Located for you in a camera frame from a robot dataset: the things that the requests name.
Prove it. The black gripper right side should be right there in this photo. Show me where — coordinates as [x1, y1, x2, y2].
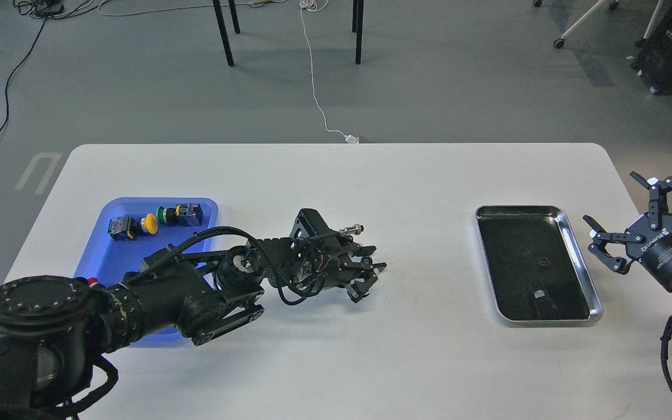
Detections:
[582, 171, 672, 293]

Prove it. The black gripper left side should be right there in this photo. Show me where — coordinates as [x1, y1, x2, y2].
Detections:
[289, 208, 387, 303]

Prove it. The black robot arm left side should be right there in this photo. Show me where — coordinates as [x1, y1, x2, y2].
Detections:
[0, 208, 386, 419]

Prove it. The metal tray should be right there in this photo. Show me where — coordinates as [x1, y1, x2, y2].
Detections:
[475, 205, 603, 327]

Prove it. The white caster chair base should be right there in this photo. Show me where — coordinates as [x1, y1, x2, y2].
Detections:
[552, 1, 669, 50]

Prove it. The blue plastic tray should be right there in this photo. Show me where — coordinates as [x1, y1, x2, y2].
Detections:
[72, 197, 220, 348]

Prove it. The black chair leg right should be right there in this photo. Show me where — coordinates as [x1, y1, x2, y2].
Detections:
[351, 0, 365, 65]

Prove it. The black chair leg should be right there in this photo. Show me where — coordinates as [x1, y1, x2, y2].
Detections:
[351, 0, 365, 65]
[212, 0, 241, 67]

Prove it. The black chair leg left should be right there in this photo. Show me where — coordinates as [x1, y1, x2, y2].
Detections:
[212, 0, 241, 67]

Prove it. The green push button switch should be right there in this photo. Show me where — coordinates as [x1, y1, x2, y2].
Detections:
[155, 202, 203, 227]

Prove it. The yellow push button switch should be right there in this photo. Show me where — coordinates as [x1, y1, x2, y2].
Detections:
[107, 213, 159, 241]

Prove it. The white cable on floor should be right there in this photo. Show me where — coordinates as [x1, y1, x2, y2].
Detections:
[299, 0, 360, 144]

